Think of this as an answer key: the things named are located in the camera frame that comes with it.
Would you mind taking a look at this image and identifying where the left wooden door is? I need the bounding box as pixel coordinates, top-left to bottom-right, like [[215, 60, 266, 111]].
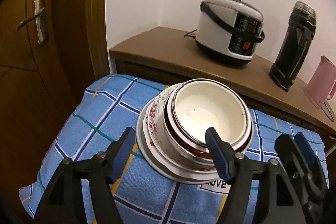
[[1, 0, 109, 206]]

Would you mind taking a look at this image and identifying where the white black rice cooker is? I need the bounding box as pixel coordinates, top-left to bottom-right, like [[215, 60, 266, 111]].
[[195, 0, 265, 67]]

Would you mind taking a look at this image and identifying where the pink floral rim plate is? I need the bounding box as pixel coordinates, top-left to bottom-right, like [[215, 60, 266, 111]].
[[146, 83, 216, 172]]

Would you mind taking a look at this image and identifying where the stainless steel bowl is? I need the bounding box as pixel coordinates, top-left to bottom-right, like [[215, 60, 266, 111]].
[[163, 100, 253, 169]]

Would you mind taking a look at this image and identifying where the blue checked tablecloth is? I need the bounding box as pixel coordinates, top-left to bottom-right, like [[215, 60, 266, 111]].
[[18, 74, 329, 224]]

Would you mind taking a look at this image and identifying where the black thermos flask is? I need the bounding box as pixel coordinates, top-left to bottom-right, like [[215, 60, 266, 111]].
[[269, 1, 317, 92]]

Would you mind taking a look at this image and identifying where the left silver door handle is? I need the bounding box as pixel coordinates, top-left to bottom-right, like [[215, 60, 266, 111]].
[[17, 0, 49, 44]]

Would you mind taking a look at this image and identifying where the pink plastic bowl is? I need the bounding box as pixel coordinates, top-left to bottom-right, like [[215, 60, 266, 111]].
[[166, 79, 254, 155]]

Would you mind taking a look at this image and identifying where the brown wooden sideboard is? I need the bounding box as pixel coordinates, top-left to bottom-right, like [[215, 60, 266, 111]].
[[109, 27, 335, 144]]

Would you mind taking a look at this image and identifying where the black kettle power cable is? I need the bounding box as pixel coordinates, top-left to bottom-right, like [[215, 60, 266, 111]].
[[323, 101, 336, 123]]

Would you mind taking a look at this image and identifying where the pink electric kettle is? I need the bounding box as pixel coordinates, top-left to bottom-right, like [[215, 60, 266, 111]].
[[303, 56, 336, 108]]

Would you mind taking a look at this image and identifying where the plain white plate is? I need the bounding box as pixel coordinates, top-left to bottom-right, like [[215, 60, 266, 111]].
[[136, 84, 223, 185]]

